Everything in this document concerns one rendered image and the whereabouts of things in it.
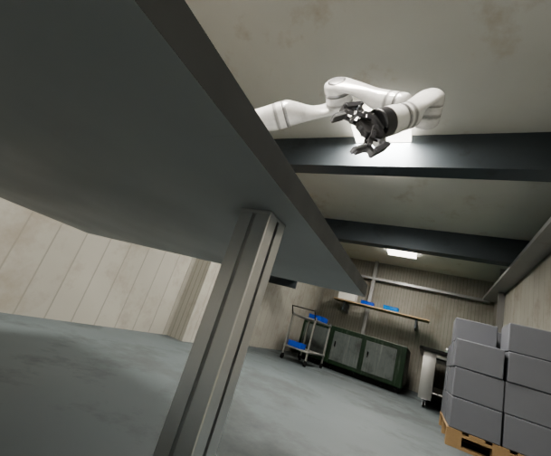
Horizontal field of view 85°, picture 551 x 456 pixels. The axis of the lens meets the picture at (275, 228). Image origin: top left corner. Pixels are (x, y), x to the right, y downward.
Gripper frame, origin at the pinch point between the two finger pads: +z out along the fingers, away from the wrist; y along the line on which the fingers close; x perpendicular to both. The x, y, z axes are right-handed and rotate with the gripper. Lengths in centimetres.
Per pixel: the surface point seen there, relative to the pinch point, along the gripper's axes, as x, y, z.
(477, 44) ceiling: 57, -70, -216
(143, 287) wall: 293, -50, 62
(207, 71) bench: -31, 7, 40
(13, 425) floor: 71, 23, 100
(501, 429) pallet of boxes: 172, 198, -145
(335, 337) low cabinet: 515, 142, -211
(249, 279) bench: -6.8, 21.9, 37.7
